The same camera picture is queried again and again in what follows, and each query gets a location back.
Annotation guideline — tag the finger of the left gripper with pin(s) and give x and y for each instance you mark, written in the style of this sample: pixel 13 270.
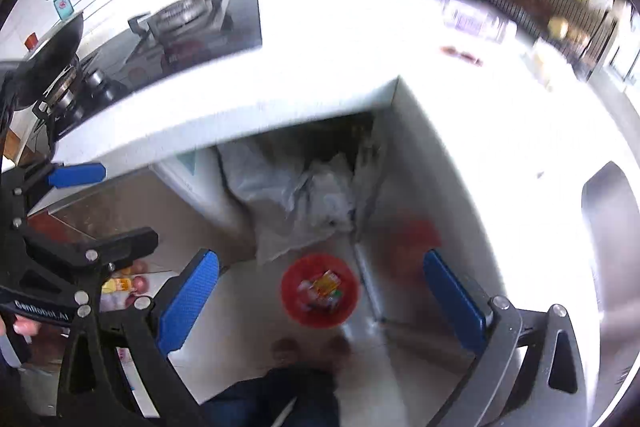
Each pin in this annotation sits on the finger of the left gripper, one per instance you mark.
pixel 95 251
pixel 32 182

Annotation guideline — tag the purple plastic package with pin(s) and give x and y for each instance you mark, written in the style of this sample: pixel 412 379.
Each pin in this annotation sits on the purple plastic package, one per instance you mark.
pixel 478 20

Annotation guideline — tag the red sauce packet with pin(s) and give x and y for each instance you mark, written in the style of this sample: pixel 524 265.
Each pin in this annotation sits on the red sauce packet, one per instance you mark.
pixel 464 56

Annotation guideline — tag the black gas stove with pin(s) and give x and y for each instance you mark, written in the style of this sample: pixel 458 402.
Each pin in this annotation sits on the black gas stove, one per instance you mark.
pixel 155 46

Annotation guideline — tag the person's left hand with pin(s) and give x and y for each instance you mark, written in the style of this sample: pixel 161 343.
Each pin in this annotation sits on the person's left hand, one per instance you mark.
pixel 21 325

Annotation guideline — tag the large white woven sack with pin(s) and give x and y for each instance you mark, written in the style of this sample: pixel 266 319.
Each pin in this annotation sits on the large white woven sack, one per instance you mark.
pixel 293 202

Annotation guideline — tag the stainless steel sink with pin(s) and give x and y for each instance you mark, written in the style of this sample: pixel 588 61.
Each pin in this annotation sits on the stainless steel sink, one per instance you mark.
pixel 612 216

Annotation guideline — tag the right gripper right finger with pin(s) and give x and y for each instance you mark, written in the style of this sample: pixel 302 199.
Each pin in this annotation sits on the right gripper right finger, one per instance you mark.
pixel 526 368

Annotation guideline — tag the black wok with lid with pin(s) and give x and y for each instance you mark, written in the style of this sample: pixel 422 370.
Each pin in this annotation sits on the black wok with lid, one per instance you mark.
pixel 24 81

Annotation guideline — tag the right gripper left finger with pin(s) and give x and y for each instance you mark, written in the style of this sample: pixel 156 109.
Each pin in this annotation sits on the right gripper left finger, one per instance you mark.
pixel 93 389

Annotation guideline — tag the black wire rack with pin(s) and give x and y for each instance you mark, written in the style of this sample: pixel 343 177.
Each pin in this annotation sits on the black wire rack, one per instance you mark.
pixel 581 34

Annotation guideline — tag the red plastic trash bucket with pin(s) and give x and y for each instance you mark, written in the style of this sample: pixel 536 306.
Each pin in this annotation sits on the red plastic trash bucket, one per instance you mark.
pixel 319 291

